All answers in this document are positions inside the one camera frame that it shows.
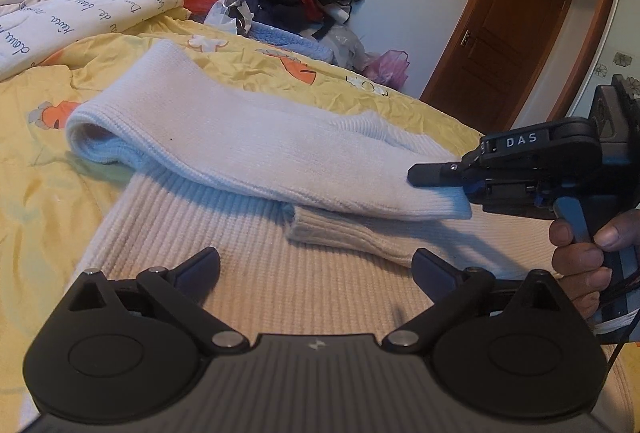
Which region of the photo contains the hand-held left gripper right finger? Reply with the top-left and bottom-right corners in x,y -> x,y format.
382,248 -> 573,354

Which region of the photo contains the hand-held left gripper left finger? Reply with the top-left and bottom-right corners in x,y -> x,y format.
67,247 -> 249,354

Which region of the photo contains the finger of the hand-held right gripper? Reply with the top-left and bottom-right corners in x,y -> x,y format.
407,162 -> 471,189

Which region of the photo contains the white knit sweater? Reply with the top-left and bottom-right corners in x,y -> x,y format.
65,39 -> 640,433

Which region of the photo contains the person's right hand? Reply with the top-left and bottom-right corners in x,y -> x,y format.
548,212 -> 640,321

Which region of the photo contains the pink plastic bag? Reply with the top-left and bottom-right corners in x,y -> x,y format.
362,49 -> 412,90

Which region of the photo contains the brown wooden door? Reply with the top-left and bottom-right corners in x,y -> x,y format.
419,0 -> 578,134

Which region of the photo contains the clear plastic bag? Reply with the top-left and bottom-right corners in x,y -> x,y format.
320,23 -> 368,69

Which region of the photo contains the yellow carrot print bedspread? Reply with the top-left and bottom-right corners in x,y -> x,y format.
0,12 -> 486,419

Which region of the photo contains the light blue knitted cloth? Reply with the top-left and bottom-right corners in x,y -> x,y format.
247,22 -> 336,64

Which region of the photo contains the white plastic bag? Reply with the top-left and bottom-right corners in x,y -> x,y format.
204,0 -> 258,36

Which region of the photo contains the white script print blanket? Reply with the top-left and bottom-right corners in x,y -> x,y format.
0,0 -> 186,81

